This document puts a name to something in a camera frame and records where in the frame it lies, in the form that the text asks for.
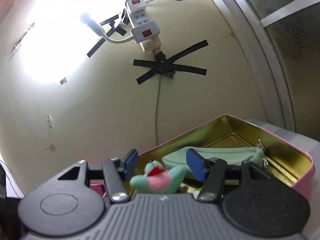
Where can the teal zip pouch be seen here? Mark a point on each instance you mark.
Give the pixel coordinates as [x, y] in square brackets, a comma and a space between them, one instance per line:
[233, 156]

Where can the striped blue bed sheet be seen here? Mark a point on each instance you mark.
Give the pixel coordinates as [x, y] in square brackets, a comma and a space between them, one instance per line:
[311, 147]

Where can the metal window frame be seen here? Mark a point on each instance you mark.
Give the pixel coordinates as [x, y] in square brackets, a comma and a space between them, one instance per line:
[280, 39]

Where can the magenta wallet pouch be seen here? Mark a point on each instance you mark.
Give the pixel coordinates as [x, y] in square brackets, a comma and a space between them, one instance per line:
[98, 188]

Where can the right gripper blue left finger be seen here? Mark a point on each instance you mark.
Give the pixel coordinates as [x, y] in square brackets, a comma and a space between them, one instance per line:
[115, 172]

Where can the black tape cross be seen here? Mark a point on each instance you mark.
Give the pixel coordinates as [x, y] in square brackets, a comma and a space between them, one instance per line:
[164, 66]

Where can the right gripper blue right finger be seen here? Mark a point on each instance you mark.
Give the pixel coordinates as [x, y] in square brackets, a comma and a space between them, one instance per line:
[211, 172]

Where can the pink metal tin box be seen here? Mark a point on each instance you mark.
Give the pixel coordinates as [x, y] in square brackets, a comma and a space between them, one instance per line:
[288, 163]

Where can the black tape strips upper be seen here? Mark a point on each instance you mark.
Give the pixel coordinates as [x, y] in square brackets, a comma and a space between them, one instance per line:
[107, 19]

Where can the teal plush toy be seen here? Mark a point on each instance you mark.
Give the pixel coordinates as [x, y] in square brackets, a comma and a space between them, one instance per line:
[158, 179]

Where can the white power strip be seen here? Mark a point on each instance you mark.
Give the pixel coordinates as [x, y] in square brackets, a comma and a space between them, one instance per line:
[145, 31]

